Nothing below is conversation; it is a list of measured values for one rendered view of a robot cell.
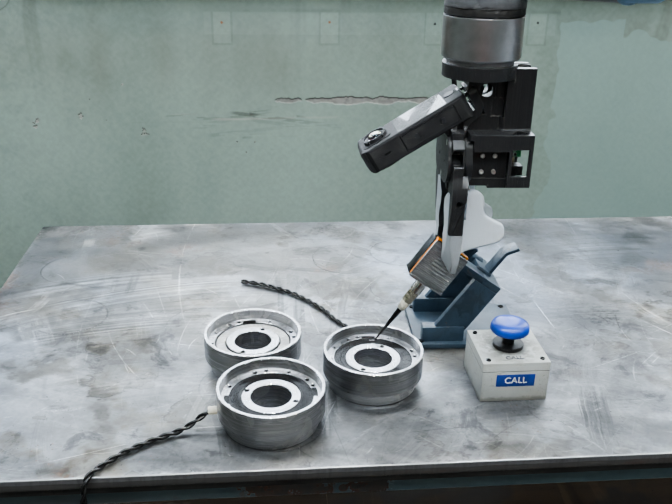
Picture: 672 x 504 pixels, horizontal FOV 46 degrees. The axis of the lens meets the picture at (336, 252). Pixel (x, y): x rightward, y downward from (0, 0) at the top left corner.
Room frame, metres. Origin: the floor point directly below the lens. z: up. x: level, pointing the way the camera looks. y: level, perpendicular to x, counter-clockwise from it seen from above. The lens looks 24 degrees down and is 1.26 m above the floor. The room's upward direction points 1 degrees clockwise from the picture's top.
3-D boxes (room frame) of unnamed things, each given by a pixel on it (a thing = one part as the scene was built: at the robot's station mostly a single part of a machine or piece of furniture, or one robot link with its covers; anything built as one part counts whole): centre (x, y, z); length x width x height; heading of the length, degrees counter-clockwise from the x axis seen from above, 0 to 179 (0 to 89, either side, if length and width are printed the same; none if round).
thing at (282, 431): (0.64, 0.06, 0.82); 0.10 x 0.10 x 0.04
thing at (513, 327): (0.71, -0.18, 0.85); 0.04 x 0.04 x 0.05
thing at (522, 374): (0.71, -0.19, 0.82); 0.08 x 0.07 x 0.05; 95
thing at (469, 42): (0.75, -0.13, 1.15); 0.08 x 0.08 x 0.05
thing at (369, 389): (0.71, -0.04, 0.82); 0.10 x 0.10 x 0.04
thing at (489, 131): (0.75, -0.14, 1.07); 0.09 x 0.08 x 0.12; 93
